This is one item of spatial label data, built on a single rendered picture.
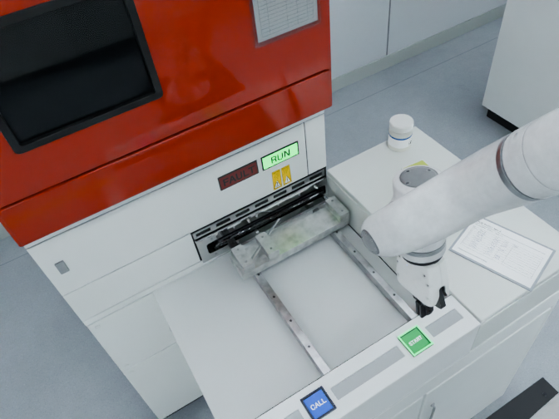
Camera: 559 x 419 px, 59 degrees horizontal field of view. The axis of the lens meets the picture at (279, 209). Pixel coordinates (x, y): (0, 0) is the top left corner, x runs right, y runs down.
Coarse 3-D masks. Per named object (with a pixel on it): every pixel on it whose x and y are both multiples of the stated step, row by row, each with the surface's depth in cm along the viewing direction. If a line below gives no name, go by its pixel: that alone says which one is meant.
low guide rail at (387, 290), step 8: (336, 232) 148; (336, 240) 149; (344, 240) 146; (344, 248) 146; (352, 248) 144; (352, 256) 143; (360, 256) 142; (360, 264) 141; (368, 264) 139; (368, 272) 138; (376, 272) 137; (376, 280) 136; (384, 280) 135; (384, 288) 134; (392, 288) 133; (392, 296) 132; (400, 304) 130; (400, 312) 131; (408, 312) 128; (408, 320) 129
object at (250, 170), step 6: (246, 168) 132; (252, 168) 134; (234, 174) 131; (240, 174) 133; (246, 174) 134; (252, 174) 135; (222, 180) 131; (228, 180) 132; (234, 180) 133; (222, 186) 132; (228, 186) 133
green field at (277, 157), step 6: (294, 144) 136; (282, 150) 135; (288, 150) 137; (294, 150) 138; (270, 156) 134; (276, 156) 136; (282, 156) 137; (288, 156) 138; (264, 162) 134; (270, 162) 136; (276, 162) 137; (264, 168) 136
